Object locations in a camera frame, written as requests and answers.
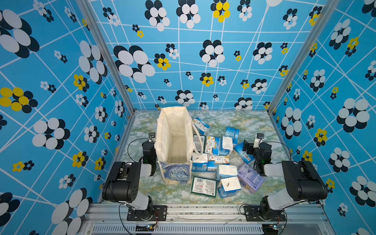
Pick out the cream canvas tote bag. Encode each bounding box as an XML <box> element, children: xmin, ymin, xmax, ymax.
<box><xmin>154</xmin><ymin>106</ymin><xmax>204</xmax><ymax>185</ymax></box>

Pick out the white blue printed tissue pack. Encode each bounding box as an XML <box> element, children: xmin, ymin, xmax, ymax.
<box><xmin>205</xmin><ymin>136</ymin><xmax>221</xmax><ymax>155</ymax></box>

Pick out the blue white front tissue pack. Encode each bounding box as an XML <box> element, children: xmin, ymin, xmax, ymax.
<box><xmin>192</xmin><ymin>152</ymin><xmax>208</xmax><ymax>172</ymax></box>

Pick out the left aluminium corner post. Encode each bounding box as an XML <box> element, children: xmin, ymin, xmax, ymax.
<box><xmin>77</xmin><ymin>0</ymin><xmax>135</xmax><ymax>116</ymax></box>

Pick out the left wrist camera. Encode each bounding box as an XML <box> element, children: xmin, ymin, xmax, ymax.
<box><xmin>148</xmin><ymin>132</ymin><xmax>156</xmax><ymax>143</ymax></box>

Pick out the blue tissue pack white top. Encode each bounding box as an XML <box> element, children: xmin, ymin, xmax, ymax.
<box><xmin>218</xmin><ymin>176</ymin><xmax>242</xmax><ymax>198</ymax></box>

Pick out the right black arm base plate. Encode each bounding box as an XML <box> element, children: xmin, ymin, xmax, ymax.
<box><xmin>240</xmin><ymin>205</ymin><xmax>287</xmax><ymax>222</ymax></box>

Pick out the right aluminium corner post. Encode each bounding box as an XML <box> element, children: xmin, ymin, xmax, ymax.
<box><xmin>267</xmin><ymin>0</ymin><xmax>340</xmax><ymax>116</ymax></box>

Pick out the aluminium front rail frame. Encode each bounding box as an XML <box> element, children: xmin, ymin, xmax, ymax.
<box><xmin>79</xmin><ymin>204</ymin><xmax>335</xmax><ymax>235</ymax></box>

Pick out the blue white tissue box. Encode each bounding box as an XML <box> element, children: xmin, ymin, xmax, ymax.
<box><xmin>193</xmin><ymin>117</ymin><xmax>210</xmax><ymax>136</ymax></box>

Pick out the green white tissue pack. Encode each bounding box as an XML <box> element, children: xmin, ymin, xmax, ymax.
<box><xmin>193</xmin><ymin>135</ymin><xmax>206</xmax><ymax>153</ymax></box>

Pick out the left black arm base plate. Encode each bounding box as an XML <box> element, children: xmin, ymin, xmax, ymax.
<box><xmin>126</xmin><ymin>205</ymin><xmax>168</xmax><ymax>222</ymax></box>

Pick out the blue tissue pack rear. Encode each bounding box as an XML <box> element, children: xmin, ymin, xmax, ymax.
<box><xmin>225</xmin><ymin>127</ymin><xmax>240</xmax><ymax>145</ymax></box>

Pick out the aluminium corner post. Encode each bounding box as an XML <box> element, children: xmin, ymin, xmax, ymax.
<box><xmin>77</xmin><ymin>0</ymin><xmax>135</xmax><ymax>116</ymax></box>
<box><xmin>267</xmin><ymin>0</ymin><xmax>340</xmax><ymax>116</ymax></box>

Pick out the purple tissue pack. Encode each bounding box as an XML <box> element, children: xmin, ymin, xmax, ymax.
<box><xmin>238</xmin><ymin>164</ymin><xmax>264</xmax><ymax>193</ymax></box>

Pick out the green flat tissue pack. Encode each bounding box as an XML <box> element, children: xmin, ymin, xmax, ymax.
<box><xmin>191</xmin><ymin>176</ymin><xmax>217</xmax><ymax>198</ymax></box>

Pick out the colourful small tissue pack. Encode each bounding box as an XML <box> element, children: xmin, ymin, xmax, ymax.
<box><xmin>207</xmin><ymin>155</ymin><xmax>230</xmax><ymax>171</ymax></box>

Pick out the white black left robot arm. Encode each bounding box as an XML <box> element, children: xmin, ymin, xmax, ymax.
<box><xmin>102</xmin><ymin>139</ymin><xmax>157</xmax><ymax>214</ymax></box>

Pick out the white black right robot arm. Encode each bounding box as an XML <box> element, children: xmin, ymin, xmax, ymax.
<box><xmin>243</xmin><ymin>141</ymin><xmax>328</xmax><ymax>220</ymax></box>

